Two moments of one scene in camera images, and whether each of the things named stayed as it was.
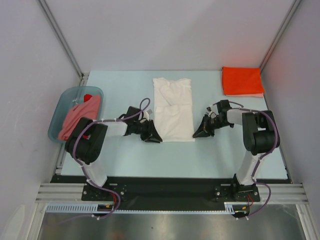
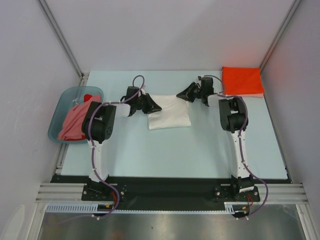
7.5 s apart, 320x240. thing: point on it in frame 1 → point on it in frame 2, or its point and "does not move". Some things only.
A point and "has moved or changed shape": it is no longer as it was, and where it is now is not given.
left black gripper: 151,134 → 151,106
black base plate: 171,192 does not move
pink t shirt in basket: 89,109 does not move
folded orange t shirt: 237,80 does not move
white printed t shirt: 173,112 has moved or changed shape
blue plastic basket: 71,96 does not move
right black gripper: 204,129 → 187,94
